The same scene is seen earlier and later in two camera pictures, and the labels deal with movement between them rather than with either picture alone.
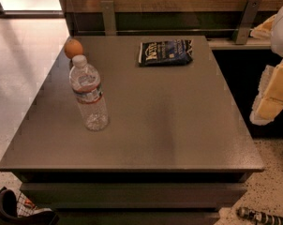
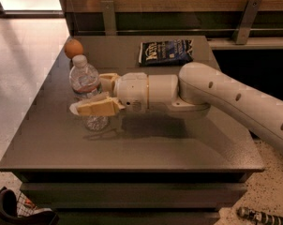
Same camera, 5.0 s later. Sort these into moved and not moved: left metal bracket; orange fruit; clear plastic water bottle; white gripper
Moved: white gripper
Not moved: left metal bracket; orange fruit; clear plastic water bottle
